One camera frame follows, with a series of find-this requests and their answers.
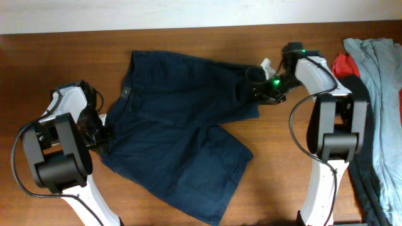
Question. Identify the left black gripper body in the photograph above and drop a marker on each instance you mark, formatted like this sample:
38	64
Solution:
97	134

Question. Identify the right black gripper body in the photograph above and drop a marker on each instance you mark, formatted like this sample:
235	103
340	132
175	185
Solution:
274	90

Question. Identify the navy blue shorts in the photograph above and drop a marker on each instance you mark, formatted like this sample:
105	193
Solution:
168	135

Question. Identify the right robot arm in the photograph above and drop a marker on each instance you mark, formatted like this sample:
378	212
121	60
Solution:
336	130

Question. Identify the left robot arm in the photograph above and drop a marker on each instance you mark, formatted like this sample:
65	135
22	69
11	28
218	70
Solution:
58	144

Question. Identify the red garment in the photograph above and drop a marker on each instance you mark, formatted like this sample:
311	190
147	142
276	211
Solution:
343	66

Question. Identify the light grey t-shirt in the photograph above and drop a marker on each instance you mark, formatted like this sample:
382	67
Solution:
379	65

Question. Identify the black nike garment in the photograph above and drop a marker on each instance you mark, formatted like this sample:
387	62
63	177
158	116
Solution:
363	177

